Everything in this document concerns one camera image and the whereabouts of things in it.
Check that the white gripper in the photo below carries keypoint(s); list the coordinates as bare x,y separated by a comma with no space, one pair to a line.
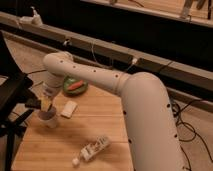
51,93

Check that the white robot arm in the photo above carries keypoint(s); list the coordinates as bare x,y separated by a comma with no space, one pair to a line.
150,125

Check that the white ceramic cup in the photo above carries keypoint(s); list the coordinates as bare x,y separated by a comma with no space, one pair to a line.
49,118

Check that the green bowl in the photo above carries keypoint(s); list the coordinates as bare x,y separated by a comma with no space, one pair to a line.
69,81

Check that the black office chair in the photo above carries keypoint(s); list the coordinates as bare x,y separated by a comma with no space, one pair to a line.
15,89

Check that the orange carrot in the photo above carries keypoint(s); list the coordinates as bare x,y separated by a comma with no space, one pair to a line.
75,85

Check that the white clear plastic bottle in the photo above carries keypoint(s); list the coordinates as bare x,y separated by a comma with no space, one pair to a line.
89,151

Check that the white spray bottle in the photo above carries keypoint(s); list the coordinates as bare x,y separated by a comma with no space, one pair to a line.
35,19

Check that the white cable connector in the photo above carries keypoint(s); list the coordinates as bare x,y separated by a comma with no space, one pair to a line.
134,61

